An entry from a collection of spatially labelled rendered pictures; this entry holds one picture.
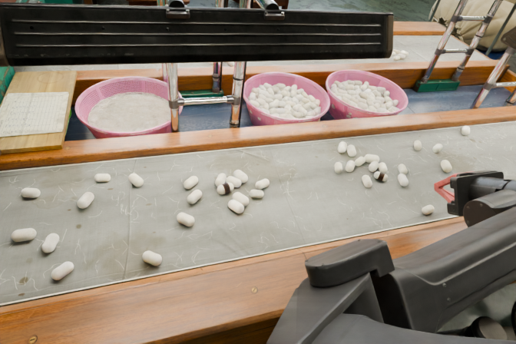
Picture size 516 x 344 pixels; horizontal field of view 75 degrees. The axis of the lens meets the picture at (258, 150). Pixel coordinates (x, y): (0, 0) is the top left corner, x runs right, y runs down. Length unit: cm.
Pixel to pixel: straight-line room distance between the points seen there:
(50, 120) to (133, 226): 35
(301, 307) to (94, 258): 47
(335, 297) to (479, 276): 15
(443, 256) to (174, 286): 40
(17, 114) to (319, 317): 85
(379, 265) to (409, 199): 57
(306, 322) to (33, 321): 46
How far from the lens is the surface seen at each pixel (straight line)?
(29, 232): 72
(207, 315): 57
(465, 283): 35
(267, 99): 104
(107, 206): 74
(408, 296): 31
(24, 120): 94
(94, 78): 109
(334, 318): 24
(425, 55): 167
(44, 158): 84
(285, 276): 61
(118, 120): 95
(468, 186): 66
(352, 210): 78
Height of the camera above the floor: 129
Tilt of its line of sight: 41 degrees down
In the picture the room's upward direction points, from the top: 9 degrees clockwise
